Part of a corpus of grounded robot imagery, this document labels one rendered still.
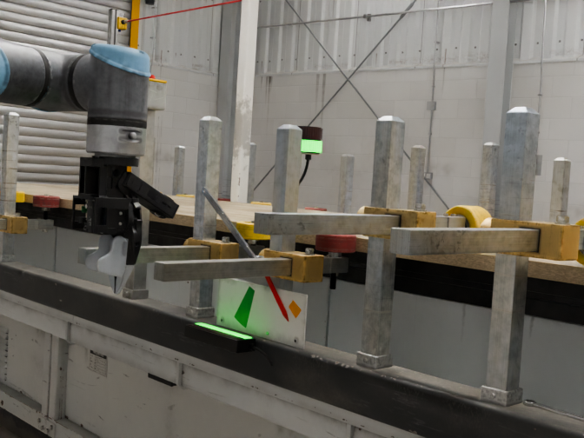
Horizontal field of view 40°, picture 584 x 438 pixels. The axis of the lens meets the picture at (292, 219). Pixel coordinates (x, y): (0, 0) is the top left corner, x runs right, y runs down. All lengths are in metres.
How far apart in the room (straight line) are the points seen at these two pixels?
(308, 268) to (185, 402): 0.87
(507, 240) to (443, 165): 8.57
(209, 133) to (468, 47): 8.09
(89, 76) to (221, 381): 0.76
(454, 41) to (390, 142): 8.50
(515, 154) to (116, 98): 0.59
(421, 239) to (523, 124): 0.32
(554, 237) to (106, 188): 0.66
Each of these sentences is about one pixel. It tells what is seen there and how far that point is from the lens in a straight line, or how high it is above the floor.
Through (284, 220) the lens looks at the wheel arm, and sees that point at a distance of 1.14.
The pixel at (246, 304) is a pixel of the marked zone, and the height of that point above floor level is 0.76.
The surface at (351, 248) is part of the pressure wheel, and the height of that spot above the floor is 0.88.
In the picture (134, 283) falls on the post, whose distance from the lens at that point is 1.95.
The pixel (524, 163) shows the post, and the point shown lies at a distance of 1.21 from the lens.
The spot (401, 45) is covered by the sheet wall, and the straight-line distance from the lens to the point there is 10.23.
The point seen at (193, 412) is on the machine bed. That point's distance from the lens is 2.23.
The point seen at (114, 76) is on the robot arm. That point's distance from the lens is 1.24.
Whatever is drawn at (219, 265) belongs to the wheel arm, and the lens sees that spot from 1.39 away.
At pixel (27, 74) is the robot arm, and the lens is 1.26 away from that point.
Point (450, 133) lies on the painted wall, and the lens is 9.66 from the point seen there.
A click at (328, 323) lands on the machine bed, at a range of 1.76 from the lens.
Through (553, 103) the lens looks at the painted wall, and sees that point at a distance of 9.12.
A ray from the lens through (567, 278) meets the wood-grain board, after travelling 1.35.
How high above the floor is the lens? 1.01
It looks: 3 degrees down
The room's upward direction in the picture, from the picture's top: 4 degrees clockwise
